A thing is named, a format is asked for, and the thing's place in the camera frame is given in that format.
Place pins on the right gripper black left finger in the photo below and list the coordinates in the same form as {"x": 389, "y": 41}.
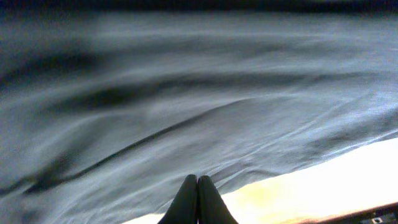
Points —
{"x": 183, "y": 209}

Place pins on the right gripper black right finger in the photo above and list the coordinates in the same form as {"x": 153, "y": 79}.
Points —
{"x": 213, "y": 210}

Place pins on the dark green t-shirt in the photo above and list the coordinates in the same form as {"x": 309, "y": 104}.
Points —
{"x": 103, "y": 114}

